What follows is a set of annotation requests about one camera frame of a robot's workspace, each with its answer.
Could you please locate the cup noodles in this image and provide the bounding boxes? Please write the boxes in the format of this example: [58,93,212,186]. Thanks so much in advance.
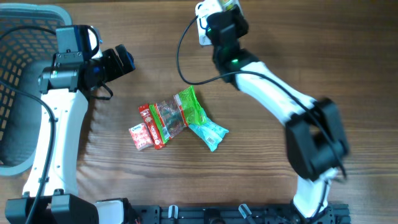
[218,0,241,11]

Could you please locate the red chocolate wafer bar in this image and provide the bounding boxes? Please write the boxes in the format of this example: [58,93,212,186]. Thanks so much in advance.
[139,104,165,150]

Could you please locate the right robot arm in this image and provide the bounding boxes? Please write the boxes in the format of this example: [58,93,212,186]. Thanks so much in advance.
[197,1,349,221]

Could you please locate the white barcode scanner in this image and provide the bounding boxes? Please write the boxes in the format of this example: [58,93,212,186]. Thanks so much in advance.
[196,15,211,46]

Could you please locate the grey plastic mesh basket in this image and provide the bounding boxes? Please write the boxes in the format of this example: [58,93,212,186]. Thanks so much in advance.
[1,3,72,177]

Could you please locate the teal snack packet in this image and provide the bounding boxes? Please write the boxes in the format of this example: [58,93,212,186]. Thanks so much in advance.
[188,118,229,152]

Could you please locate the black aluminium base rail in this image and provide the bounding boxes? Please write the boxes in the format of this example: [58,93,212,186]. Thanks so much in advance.
[127,204,351,224]

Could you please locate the green gummy candy bag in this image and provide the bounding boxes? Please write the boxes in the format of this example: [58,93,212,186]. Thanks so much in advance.
[149,86,206,144]

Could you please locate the small red tissue pack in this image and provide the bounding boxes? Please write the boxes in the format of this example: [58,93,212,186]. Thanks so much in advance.
[129,123,154,151]

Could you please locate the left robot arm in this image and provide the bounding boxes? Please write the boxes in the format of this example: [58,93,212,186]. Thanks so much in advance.
[5,25,137,223]

